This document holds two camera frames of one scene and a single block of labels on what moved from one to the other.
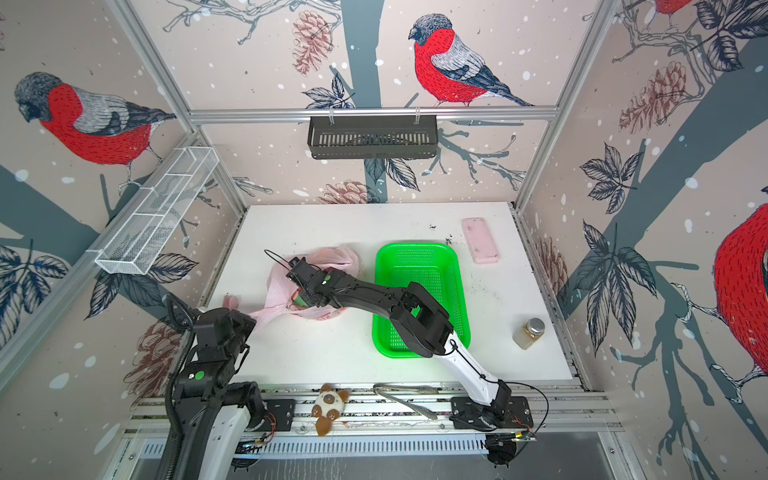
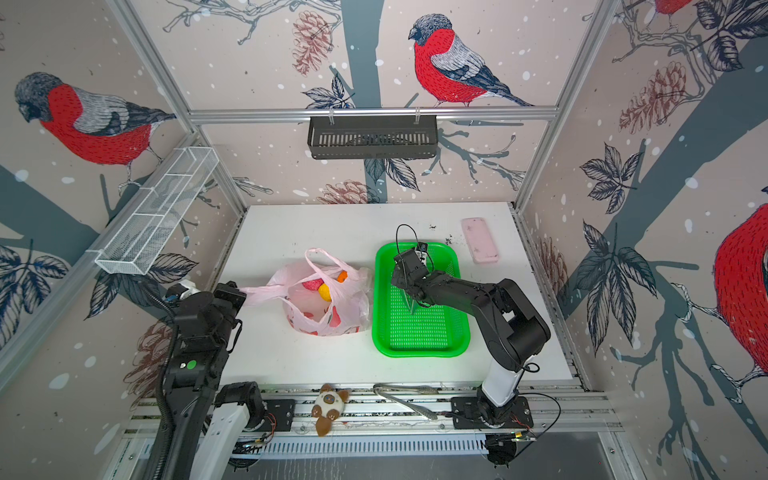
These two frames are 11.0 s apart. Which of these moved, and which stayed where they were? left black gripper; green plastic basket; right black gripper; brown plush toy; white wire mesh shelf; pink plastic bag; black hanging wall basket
Moved: pink plastic bag; left black gripper; right black gripper
Stayed: black hanging wall basket; brown plush toy; white wire mesh shelf; green plastic basket
